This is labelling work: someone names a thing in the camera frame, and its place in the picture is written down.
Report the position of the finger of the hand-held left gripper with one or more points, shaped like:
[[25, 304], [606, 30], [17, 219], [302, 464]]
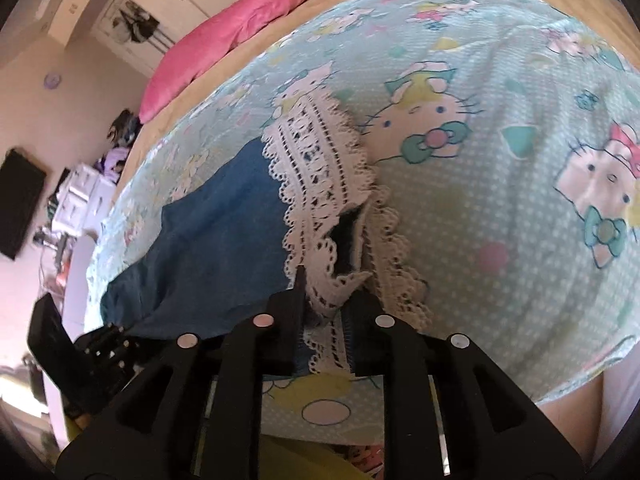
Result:
[[115, 365], [102, 337]]

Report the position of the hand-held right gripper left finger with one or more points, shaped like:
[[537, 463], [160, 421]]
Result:
[[289, 332]]

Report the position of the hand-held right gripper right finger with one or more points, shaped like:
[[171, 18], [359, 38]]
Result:
[[364, 342]]

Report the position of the blue denim pants lace trim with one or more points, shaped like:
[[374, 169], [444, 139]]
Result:
[[215, 220]]

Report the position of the white desk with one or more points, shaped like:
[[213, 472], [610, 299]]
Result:
[[80, 280]]

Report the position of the white drawer cabinet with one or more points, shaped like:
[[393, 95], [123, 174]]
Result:
[[82, 195]]

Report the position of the purple garment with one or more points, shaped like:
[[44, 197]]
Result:
[[112, 160]]

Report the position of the dark clothes pile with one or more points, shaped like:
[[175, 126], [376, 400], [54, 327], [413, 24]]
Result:
[[125, 127]]

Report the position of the cartoon cat printed blanket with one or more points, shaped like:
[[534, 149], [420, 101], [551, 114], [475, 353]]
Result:
[[475, 160]]

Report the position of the person's leg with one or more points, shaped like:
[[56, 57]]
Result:
[[590, 420]]

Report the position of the pink duvet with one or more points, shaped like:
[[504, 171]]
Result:
[[225, 35]]

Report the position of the black wall television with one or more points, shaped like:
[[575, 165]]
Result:
[[20, 200]]

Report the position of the purple round wall clock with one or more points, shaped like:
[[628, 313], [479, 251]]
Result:
[[52, 80]]

